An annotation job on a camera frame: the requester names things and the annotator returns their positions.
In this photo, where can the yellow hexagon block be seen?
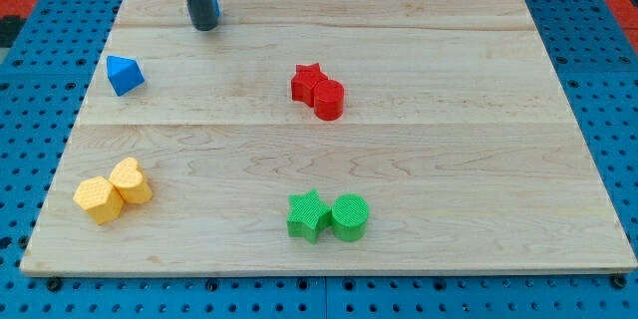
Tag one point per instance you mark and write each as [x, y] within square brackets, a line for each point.
[99, 199]

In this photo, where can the blue triangle block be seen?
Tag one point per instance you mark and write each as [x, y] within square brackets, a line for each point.
[124, 74]

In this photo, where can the green cylinder block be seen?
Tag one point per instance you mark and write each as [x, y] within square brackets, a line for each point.
[350, 214]

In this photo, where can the red cylinder block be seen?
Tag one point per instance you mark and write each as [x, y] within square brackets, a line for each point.
[329, 100]

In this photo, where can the yellow heart block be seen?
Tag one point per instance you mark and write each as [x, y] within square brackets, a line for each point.
[130, 181]

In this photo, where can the blue cube block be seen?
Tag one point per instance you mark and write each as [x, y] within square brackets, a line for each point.
[216, 8]

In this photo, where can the green star block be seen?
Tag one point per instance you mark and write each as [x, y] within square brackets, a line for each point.
[308, 215]

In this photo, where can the light wooden board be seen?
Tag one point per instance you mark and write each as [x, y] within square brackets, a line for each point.
[455, 130]

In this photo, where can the red star block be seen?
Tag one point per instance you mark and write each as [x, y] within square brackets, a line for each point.
[303, 83]

